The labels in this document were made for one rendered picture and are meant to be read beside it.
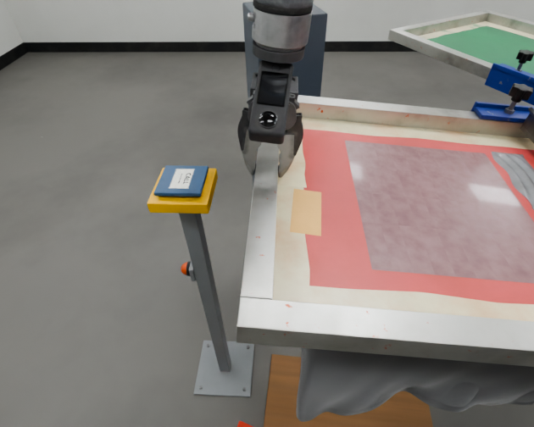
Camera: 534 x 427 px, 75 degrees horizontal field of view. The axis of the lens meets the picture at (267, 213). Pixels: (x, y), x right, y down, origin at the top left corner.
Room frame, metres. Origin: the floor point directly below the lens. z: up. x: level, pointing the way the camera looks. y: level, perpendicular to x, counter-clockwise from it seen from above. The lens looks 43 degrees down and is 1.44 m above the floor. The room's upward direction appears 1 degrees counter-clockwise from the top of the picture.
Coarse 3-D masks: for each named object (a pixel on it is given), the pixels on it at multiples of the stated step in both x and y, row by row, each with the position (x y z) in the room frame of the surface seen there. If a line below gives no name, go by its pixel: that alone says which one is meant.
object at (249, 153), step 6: (246, 138) 0.48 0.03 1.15; (246, 144) 0.48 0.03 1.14; (252, 144) 0.48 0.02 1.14; (258, 144) 0.48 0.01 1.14; (246, 150) 0.48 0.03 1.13; (252, 150) 0.48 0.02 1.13; (246, 156) 0.48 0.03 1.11; (252, 156) 0.48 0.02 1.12; (246, 162) 0.48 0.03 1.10; (252, 162) 0.48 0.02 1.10; (252, 168) 0.48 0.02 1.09; (252, 174) 0.49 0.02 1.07
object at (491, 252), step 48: (336, 192) 0.47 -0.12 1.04; (336, 240) 0.36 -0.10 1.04; (384, 240) 0.36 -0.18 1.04; (432, 240) 0.36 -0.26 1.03; (480, 240) 0.37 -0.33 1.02; (528, 240) 0.37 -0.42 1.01; (384, 288) 0.27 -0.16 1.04; (432, 288) 0.27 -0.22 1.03; (480, 288) 0.28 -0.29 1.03; (528, 288) 0.28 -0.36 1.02
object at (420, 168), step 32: (320, 160) 0.56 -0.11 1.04; (352, 160) 0.57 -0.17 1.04; (384, 160) 0.57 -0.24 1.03; (416, 160) 0.58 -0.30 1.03; (448, 160) 0.59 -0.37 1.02; (480, 160) 0.59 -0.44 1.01; (384, 192) 0.47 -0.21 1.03; (416, 192) 0.48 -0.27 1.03; (448, 192) 0.48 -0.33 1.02; (480, 192) 0.49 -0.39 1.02; (512, 192) 0.49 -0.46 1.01
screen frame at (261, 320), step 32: (448, 128) 0.71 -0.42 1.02; (480, 128) 0.71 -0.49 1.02; (512, 128) 0.70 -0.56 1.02; (256, 192) 0.42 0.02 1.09; (256, 224) 0.35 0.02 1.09; (256, 256) 0.29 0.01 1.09; (256, 288) 0.24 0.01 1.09; (256, 320) 0.20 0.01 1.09; (288, 320) 0.20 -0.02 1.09; (320, 320) 0.20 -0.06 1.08; (352, 320) 0.20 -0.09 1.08; (384, 320) 0.20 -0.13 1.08; (416, 320) 0.20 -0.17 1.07; (448, 320) 0.21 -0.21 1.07; (480, 320) 0.21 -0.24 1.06; (512, 320) 0.21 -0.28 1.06; (384, 352) 0.18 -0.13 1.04; (416, 352) 0.18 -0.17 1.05; (448, 352) 0.18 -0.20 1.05; (480, 352) 0.17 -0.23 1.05; (512, 352) 0.17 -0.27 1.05
